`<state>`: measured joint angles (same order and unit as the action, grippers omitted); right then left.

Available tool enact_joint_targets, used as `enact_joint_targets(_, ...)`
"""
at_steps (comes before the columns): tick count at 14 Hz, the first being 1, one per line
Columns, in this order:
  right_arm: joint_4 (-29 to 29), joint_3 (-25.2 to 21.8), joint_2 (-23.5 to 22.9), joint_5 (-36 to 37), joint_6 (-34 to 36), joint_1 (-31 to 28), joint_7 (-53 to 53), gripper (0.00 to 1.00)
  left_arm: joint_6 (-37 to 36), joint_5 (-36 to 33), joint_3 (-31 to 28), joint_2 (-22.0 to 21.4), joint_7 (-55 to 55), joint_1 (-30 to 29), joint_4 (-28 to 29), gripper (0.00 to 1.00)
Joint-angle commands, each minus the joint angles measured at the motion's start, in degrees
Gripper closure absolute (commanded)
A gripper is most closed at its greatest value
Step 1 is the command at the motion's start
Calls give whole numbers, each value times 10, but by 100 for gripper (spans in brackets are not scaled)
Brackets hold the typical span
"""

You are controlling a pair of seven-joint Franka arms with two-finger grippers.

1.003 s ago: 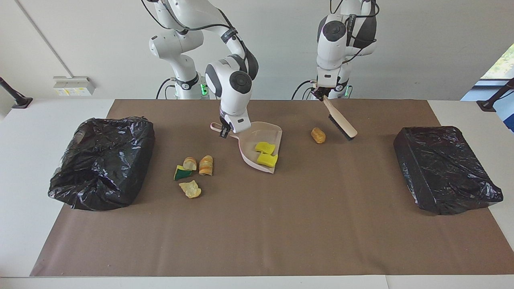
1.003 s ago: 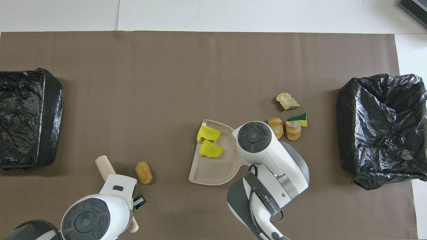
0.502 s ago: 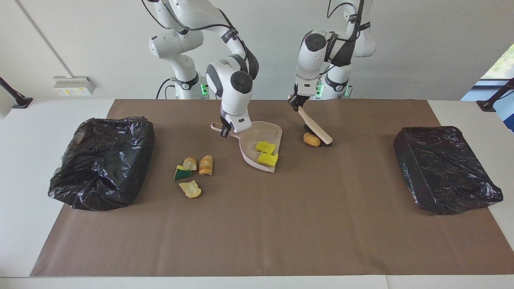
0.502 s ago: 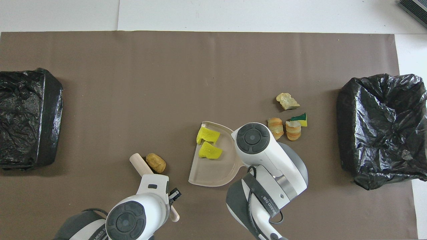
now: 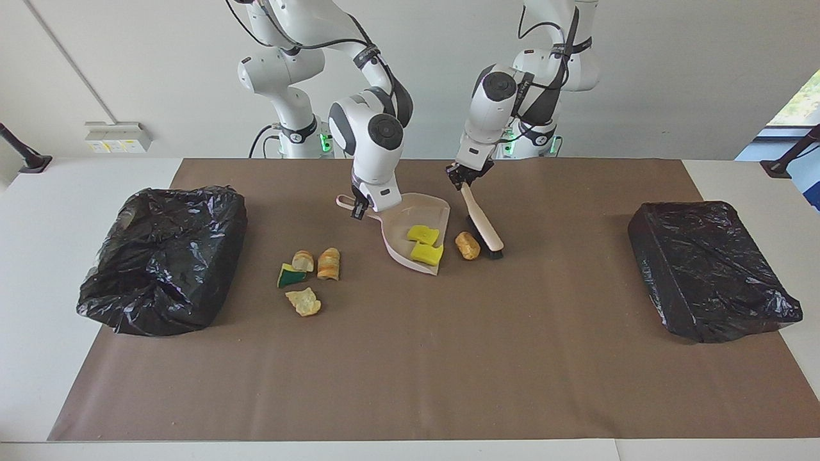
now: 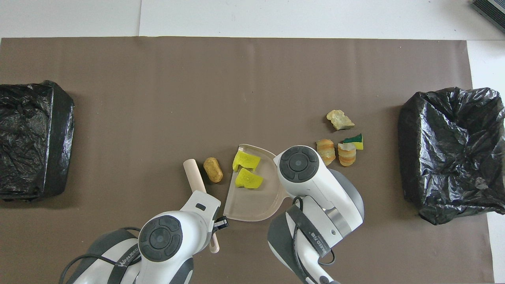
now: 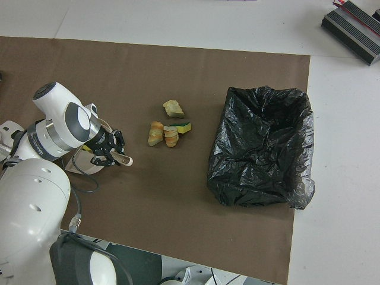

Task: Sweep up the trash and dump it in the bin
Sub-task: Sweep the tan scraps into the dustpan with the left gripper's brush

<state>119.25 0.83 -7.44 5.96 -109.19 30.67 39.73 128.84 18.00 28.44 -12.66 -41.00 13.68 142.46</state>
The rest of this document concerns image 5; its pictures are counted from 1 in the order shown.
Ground beige hand brush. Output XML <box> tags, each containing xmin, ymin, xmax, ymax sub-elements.
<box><xmin>459</xmin><ymin>182</ymin><xmax>505</xmax><ymax>260</ymax></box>

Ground beige plastic dustpan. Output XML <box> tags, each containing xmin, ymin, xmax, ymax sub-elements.
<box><xmin>336</xmin><ymin>192</ymin><xmax>451</xmax><ymax>277</ymax></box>

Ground notched yellow sponge piece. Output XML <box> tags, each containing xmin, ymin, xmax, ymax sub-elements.
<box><xmin>410</xmin><ymin>242</ymin><xmax>444</xmax><ymax>268</ymax></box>

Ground green and yellow sponge piece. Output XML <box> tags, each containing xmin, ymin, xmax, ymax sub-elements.
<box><xmin>277</xmin><ymin>263</ymin><xmax>307</xmax><ymax>289</ymax></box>

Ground black bag-lined bin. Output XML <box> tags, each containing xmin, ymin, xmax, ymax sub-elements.
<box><xmin>77</xmin><ymin>186</ymin><xmax>249</xmax><ymax>337</ymax></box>
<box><xmin>628</xmin><ymin>201</ymin><xmax>803</xmax><ymax>344</ymax></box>

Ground brown paper table mat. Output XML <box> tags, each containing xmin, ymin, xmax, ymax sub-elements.
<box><xmin>48</xmin><ymin>158</ymin><xmax>820</xmax><ymax>442</ymax></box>

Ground black stand foot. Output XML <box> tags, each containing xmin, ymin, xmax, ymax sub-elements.
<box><xmin>0</xmin><ymin>122</ymin><xmax>53</xmax><ymax>174</ymax></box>
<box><xmin>760</xmin><ymin>124</ymin><xmax>820</xmax><ymax>179</ymax></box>

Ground window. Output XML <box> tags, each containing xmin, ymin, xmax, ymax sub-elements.
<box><xmin>766</xmin><ymin>67</ymin><xmax>820</xmax><ymax>129</ymax></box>

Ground black base cables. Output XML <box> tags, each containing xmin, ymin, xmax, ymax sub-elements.
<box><xmin>249</xmin><ymin>125</ymin><xmax>283</xmax><ymax>159</ymax></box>

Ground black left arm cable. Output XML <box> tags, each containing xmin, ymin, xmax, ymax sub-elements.
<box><xmin>506</xmin><ymin>0</ymin><xmax>593</xmax><ymax>148</ymax></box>

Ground white wall socket box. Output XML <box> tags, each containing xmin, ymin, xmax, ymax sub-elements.
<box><xmin>85</xmin><ymin>122</ymin><xmax>153</xmax><ymax>154</ymax></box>

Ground white wall cable conduit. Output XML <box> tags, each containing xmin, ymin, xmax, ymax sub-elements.
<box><xmin>24</xmin><ymin>0</ymin><xmax>117</xmax><ymax>124</ymax></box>

